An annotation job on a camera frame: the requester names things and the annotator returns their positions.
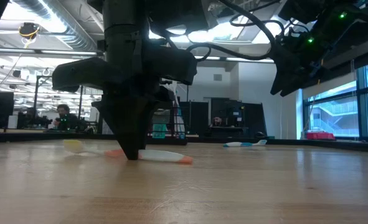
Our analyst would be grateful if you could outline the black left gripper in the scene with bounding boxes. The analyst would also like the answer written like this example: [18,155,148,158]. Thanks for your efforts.
[52,29,199,160]

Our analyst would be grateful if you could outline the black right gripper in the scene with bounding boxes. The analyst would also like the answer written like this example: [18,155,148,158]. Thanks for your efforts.
[270,27,337,97]

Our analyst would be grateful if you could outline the teal mouthwash bottle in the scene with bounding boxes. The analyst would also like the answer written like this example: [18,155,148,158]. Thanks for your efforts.
[152,123,167,139]

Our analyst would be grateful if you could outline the orange white toothbrush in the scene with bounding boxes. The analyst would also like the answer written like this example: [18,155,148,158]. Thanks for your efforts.
[63,139,194,165]

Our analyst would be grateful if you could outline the grey window roller blind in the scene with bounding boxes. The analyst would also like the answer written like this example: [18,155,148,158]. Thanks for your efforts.
[301,74,358,101]

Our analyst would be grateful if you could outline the black desk partition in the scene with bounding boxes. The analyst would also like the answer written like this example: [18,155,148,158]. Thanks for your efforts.
[244,101,268,138]

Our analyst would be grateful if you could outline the red tray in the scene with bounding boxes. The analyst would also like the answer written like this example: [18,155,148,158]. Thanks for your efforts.
[304,131,337,141]

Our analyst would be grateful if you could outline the black cabinet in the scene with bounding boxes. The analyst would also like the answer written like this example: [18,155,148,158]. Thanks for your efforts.
[188,101,210,138]

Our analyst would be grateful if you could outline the long ceiling light bar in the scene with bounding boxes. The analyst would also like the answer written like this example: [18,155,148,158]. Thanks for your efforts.
[0,46,276,64]

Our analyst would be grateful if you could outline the black wire toothbrush caddy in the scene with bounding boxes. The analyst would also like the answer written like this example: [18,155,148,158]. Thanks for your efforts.
[151,101,191,146]

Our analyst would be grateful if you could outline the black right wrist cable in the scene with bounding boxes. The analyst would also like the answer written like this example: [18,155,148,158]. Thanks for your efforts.
[216,0,286,62]

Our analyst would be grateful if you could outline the black window frame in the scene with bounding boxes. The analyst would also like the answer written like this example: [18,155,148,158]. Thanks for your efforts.
[301,60,368,142]

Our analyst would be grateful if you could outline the black aluminium table frame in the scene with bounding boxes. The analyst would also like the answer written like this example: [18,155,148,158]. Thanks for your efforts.
[0,129,368,154]

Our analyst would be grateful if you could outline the black gantry frame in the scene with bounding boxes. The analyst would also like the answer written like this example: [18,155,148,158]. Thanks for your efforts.
[33,75,85,131]

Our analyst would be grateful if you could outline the black yellow cable reel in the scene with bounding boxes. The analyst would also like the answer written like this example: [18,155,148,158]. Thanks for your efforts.
[17,21,42,40]

